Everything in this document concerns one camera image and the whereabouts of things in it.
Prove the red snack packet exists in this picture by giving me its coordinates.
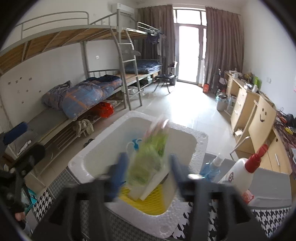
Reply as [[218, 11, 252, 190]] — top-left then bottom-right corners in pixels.
[[241, 190, 254, 204]]

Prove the wooden smiley face chair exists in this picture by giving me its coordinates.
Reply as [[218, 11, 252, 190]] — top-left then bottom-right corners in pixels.
[[230, 96, 276, 161]]

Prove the houndstooth tablecloth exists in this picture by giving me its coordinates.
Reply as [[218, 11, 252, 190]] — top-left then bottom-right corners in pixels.
[[32, 155, 291, 240]]

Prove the white air conditioner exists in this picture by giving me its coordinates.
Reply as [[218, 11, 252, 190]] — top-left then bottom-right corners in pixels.
[[111, 3, 134, 15]]

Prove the white styrofoam box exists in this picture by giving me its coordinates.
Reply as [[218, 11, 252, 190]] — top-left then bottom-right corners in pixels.
[[68, 111, 208, 238]]

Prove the left brown curtain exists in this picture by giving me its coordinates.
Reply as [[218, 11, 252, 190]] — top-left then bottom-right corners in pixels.
[[137, 4, 175, 74]]

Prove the blue plaid quilt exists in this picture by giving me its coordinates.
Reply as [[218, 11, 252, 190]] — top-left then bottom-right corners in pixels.
[[41, 74, 122, 120]]

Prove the person's left hand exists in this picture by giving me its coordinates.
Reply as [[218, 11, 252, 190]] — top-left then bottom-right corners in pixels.
[[15, 212, 26, 221]]

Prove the red plastic bag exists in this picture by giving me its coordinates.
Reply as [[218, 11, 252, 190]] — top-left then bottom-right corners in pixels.
[[92, 102, 114, 118]]

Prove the wooden desk with drawers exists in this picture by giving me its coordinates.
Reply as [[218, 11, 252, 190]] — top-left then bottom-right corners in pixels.
[[225, 72, 295, 177]]

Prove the brown curtain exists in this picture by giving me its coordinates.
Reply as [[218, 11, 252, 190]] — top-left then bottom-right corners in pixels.
[[137, 4, 175, 74], [205, 7, 244, 90]]

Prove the metal bunk bed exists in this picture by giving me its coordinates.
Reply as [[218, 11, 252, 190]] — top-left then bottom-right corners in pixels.
[[0, 9, 167, 181]]

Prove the green tissue pack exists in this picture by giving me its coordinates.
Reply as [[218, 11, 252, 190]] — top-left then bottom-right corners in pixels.
[[125, 117, 172, 202]]

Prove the black folding chair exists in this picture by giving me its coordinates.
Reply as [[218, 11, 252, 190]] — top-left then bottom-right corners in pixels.
[[153, 61, 178, 93]]

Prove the blue spray bottle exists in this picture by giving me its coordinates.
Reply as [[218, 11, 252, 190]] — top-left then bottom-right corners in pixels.
[[200, 153, 224, 182]]

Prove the right brown curtain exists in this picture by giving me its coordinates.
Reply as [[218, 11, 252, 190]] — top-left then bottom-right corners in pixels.
[[205, 7, 244, 90]]

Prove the white red pump lotion bottle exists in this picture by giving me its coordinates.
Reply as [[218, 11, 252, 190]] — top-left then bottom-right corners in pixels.
[[218, 144, 268, 195]]

